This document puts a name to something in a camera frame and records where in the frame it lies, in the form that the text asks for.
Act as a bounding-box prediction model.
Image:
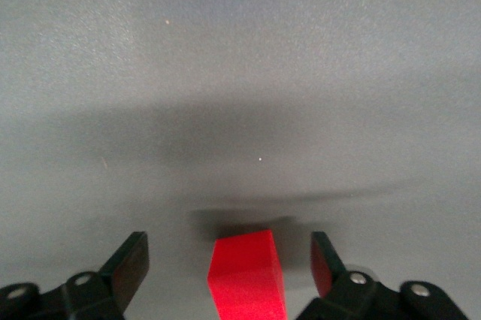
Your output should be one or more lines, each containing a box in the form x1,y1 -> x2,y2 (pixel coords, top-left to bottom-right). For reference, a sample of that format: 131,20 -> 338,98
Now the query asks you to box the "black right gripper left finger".
0,231 -> 150,320

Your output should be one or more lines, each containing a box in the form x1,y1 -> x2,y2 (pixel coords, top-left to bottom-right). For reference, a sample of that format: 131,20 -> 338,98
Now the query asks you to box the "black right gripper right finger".
295,231 -> 471,320

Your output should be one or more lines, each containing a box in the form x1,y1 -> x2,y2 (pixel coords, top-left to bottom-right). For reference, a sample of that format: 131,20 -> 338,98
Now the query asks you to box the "small red cube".
206,228 -> 288,320

